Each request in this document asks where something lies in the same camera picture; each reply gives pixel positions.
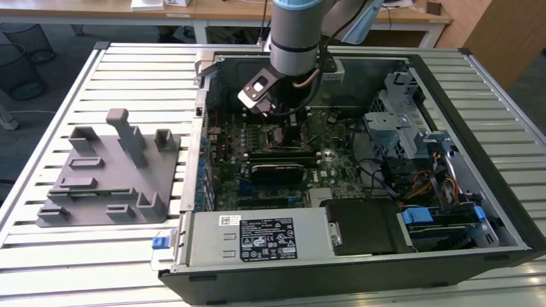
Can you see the thin metal locking lever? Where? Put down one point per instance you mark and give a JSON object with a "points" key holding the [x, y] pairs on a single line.
{"points": [[321, 133], [267, 123]]}

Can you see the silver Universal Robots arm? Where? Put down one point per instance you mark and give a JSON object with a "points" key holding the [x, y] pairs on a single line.
{"points": [[294, 38]]}

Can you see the CPU socket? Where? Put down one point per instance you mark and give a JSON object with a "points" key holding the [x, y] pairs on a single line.
{"points": [[272, 147]]}

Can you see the coin cell battery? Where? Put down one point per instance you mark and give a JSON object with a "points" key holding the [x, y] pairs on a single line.
{"points": [[331, 119]]}

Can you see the black RAM slot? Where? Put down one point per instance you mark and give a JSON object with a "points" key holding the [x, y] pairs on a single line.
{"points": [[282, 156], [283, 162], [283, 159], [258, 121], [282, 153]]}

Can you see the silver metal drive cage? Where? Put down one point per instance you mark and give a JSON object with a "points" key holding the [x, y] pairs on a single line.
{"points": [[386, 123]]}

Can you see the green motherboard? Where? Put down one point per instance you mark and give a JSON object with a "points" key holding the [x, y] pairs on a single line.
{"points": [[341, 166]]}

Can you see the black graphics card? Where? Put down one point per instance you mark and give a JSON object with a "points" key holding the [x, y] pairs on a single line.
{"points": [[276, 174]]}

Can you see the silver chipset heatsink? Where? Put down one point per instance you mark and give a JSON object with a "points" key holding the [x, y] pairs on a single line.
{"points": [[321, 195]]}

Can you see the black expansion slot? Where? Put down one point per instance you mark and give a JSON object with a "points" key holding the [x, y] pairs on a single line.
{"points": [[264, 202]]}

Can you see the grey parts rack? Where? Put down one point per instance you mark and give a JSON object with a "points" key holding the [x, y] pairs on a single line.
{"points": [[155, 174]]}

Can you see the small dark box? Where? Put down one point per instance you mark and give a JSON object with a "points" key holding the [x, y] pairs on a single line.
{"points": [[434, 8]]}

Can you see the hard disk in blue carrier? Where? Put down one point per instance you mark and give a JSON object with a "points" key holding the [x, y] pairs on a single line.
{"points": [[418, 217]]}

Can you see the silver power supply unit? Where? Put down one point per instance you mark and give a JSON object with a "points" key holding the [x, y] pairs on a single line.
{"points": [[204, 236]]}

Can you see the wooden cabinet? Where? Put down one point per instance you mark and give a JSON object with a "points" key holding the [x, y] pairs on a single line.
{"points": [[503, 38]]}

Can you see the green RAM stick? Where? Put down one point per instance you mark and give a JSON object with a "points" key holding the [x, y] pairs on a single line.
{"points": [[104, 193]]}

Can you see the blue case latch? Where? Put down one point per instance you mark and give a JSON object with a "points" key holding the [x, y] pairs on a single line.
{"points": [[160, 243]]}

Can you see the blue plastic clip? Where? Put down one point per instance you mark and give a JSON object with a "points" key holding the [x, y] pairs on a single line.
{"points": [[479, 213]]}

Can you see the black PC case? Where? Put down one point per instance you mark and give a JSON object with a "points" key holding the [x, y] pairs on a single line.
{"points": [[298, 283]]}

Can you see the wooden desk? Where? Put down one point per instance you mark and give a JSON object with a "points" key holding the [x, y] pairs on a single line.
{"points": [[55, 8]]}

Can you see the black mesh waste bin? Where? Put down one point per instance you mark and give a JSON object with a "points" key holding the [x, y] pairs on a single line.
{"points": [[32, 38], [22, 73]]}

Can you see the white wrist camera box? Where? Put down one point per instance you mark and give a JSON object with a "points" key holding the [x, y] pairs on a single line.
{"points": [[251, 96], [334, 75]]}

